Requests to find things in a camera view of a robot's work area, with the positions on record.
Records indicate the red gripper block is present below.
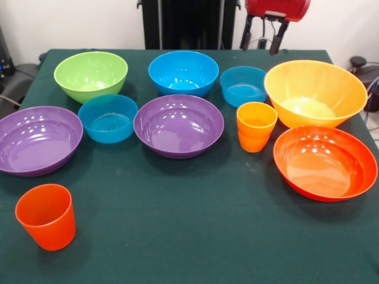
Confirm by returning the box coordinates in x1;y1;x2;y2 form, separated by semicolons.
239;0;312;56

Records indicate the red cup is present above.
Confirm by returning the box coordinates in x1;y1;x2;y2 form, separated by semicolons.
15;183;76;252

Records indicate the red shallow bowl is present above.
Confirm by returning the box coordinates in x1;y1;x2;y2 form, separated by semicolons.
272;125;379;203

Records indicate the dark green tablecloth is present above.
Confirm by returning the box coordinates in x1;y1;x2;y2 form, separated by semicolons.
0;49;379;284

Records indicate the small translucent blue bowl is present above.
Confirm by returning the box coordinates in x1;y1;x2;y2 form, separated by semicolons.
78;94;139;145
219;66;269;108

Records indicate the green bowl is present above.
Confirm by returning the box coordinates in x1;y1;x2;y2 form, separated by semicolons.
53;51;129;105

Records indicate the large orange bowl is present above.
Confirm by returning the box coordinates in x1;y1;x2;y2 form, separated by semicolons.
264;60;369;130

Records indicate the orange cup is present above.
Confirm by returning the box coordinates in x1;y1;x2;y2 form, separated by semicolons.
236;101;279;153

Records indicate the purple bowl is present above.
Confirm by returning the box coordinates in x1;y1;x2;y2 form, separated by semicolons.
133;94;225;160
0;105;84;178

